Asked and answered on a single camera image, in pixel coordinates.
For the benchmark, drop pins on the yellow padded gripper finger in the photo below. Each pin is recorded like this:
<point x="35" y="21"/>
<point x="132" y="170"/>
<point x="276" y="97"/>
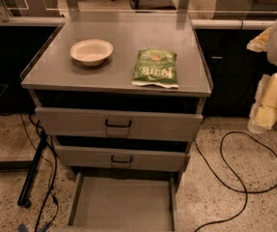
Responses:
<point x="263" y="114"/>
<point x="260" y="43"/>

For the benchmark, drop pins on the green jalapeno chip bag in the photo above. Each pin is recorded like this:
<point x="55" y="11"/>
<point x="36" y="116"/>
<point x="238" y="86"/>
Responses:
<point x="156" y="67"/>

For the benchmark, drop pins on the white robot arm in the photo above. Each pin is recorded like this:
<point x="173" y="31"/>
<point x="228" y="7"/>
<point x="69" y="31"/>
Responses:
<point x="272" y="46"/>

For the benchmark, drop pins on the grey middle drawer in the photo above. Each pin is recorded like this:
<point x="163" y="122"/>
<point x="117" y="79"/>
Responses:
<point x="71" y="155"/>

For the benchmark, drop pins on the grey drawer cabinet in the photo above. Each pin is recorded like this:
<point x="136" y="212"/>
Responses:
<point x="57" y="80"/>

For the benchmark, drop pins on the grey open bottom drawer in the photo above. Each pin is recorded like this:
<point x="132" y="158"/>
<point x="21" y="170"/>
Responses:
<point x="101" y="204"/>

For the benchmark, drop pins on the grey top drawer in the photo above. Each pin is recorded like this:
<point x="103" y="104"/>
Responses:
<point x="122" y="124"/>

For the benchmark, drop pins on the white paper bowl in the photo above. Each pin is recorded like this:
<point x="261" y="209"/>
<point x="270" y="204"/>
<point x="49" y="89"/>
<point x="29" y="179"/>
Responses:
<point x="91" y="52"/>

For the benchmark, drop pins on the black stand leg with wheel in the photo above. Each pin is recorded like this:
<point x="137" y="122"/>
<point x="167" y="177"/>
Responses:
<point x="23" y="199"/>

